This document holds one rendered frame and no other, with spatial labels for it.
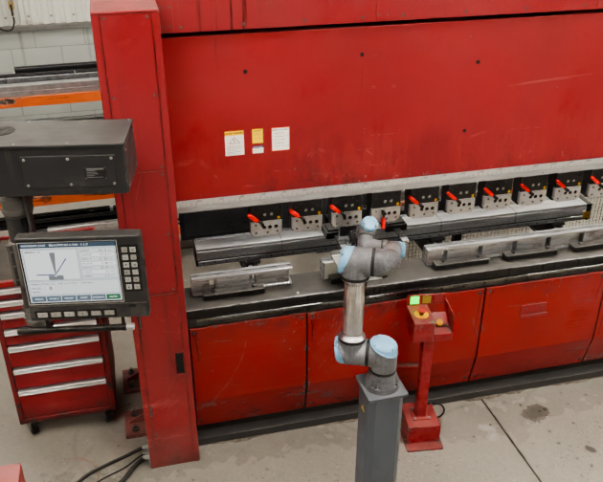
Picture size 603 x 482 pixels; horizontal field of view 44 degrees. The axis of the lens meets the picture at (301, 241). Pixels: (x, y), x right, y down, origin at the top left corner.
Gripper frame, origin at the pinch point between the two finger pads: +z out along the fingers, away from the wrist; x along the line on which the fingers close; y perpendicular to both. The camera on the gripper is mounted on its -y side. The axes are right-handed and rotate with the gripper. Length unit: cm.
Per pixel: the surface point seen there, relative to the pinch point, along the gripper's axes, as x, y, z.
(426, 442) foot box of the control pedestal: -34, -91, 58
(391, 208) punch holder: -20.1, 16.4, -12.6
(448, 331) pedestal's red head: -41, -44, 7
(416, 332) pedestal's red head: -24.1, -42.5, 5.7
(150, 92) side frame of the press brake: 91, 49, -82
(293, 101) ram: 29, 55, -57
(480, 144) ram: -64, 36, -35
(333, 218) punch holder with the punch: 9.8, 15.4, -11.4
